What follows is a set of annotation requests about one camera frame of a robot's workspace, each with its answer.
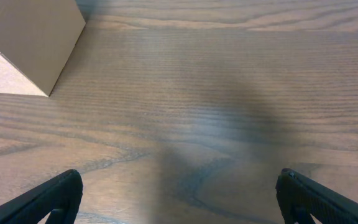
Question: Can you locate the open brown cardboard box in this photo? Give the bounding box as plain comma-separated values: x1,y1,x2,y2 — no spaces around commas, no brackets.
0,0,86,96

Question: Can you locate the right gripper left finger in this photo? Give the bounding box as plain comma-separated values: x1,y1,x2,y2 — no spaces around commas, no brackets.
0,169,83,224

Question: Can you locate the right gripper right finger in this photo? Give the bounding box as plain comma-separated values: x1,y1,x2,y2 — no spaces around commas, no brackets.
275,168,358,224

